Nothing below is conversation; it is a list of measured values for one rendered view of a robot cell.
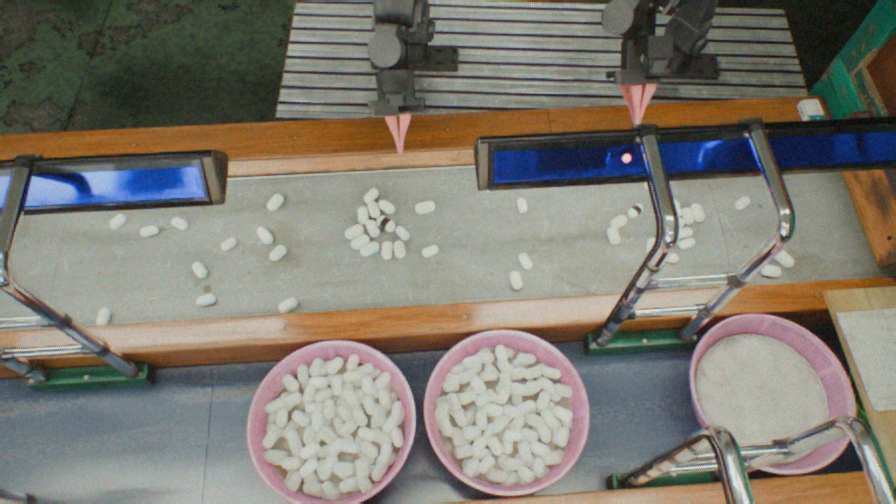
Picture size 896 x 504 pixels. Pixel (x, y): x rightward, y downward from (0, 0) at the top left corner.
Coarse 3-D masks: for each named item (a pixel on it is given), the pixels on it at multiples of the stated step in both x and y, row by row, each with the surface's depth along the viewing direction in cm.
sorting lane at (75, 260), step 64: (256, 192) 127; (320, 192) 127; (384, 192) 128; (448, 192) 128; (512, 192) 128; (576, 192) 128; (640, 192) 129; (704, 192) 129; (832, 192) 129; (64, 256) 120; (128, 256) 120; (192, 256) 121; (256, 256) 121; (320, 256) 121; (448, 256) 122; (512, 256) 122; (576, 256) 122; (640, 256) 122; (704, 256) 123; (832, 256) 123; (128, 320) 115
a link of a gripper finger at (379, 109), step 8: (376, 104) 118; (384, 104) 117; (376, 112) 118; (384, 112) 118; (392, 112) 118; (400, 112) 118; (408, 112) 118; (400, 120) 118; (408, 120) 119; (400, 128) 119; (400, 136) 120; (400, 144) 121
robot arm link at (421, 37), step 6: (420, 0) 134; (426, 0) 137; (426, 6) 137; (426, 12) 138; (426, 18) 137; (420, 24) 137; (426, 24) 138; (420, 30) 138; (426, 30) 139; (402, 36) 140; (408, 36) 139; (414, 36) 139; (420, 36) 139; (426, 36) 141; (420, 42) 141; (426, 42) 142
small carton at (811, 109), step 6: (804, 102) 134; (810, 102) 134; (816, 102) 134; (798, 108) 135; (804, 108) 133; (810, 108) 133; (816, 108) 133; (804, 114) 134; (810, 114) 133; (816, 114) 133; (822, 114) 133
